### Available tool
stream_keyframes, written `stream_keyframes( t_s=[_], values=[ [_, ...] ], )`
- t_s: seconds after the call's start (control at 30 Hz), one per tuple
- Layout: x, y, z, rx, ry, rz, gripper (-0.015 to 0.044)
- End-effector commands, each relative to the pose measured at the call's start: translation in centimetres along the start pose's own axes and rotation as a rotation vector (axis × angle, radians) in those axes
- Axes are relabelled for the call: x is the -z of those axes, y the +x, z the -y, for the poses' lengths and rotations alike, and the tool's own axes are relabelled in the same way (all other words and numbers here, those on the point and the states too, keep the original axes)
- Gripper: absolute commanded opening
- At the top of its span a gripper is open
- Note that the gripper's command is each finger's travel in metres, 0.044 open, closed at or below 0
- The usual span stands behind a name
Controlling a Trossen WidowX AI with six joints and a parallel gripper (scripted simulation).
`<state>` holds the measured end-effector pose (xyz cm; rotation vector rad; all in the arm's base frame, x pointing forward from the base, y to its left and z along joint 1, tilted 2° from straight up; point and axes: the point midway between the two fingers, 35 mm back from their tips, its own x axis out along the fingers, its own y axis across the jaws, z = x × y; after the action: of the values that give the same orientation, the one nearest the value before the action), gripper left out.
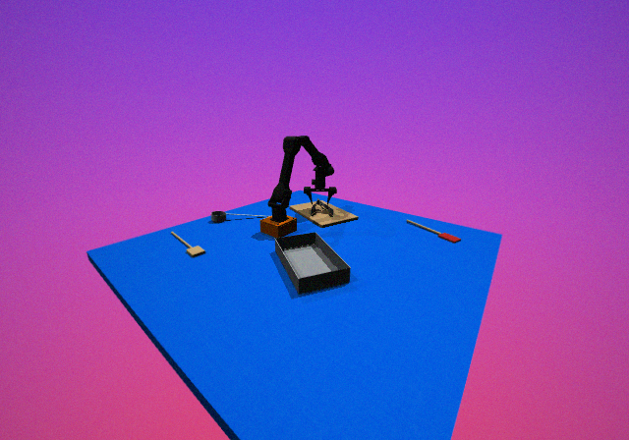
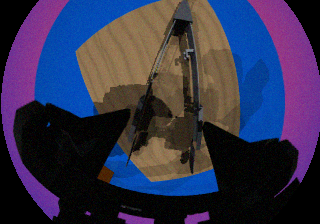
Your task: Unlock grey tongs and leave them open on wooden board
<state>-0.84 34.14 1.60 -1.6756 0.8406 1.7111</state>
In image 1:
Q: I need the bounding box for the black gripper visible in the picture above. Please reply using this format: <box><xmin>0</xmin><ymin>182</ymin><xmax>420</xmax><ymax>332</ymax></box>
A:
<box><xmin>304</xmin><ymin>179</ymin><xmax>337</xmax><ymax>204</ymax></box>

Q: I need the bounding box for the red spatula with wooden handle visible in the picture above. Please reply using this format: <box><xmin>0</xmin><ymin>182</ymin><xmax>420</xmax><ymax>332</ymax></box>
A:
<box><xmin>407</xmin><ymin>219</ymin><xmax>462</xmax><ymax>244</ymax></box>

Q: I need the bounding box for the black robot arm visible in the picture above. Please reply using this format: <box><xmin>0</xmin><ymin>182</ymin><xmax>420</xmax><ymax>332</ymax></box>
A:
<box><xmin>267</xmin><ymin>136</ymin><xmax>334</xmax><ymax>223</ymax></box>

